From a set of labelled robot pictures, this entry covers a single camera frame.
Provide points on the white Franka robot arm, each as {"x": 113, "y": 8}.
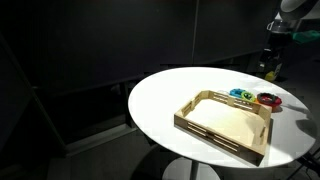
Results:
{"x": 298, "y": 8}

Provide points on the green camera mount plate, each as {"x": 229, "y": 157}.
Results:
{"x": 306, "y": 36}

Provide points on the light wooden slatted tray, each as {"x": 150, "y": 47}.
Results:
{"x": 226, "y": 123}

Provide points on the yellow-green object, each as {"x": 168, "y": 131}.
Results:
{"x": 270, "y": 76}

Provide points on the white round table pedestal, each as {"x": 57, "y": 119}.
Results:
{"x": 180, "y": 171}

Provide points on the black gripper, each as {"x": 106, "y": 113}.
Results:
{"x": 280, "y": 40}

